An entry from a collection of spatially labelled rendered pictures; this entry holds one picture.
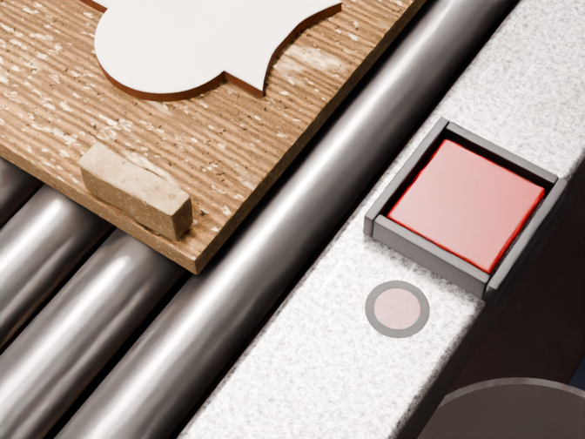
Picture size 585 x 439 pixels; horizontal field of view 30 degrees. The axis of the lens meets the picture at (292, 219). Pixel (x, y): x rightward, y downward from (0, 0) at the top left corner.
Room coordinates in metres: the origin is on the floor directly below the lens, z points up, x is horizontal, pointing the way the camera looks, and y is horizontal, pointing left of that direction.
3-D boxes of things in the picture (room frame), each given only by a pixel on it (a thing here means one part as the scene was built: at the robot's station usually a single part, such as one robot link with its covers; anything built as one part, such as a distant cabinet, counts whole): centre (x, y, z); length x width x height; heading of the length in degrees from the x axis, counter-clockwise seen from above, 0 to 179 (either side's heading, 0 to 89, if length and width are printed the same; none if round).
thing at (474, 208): (0.30, -0.09, 0.92); 0.06 x 0.06 x 0.01; 54
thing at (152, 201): (0.30, 0.08, 0.95); 0.06 x 0.02 x 0.03; 54
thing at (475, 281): (0.30, -0.09, 0.92); 0.08 x 0.08 x 0.02; 54
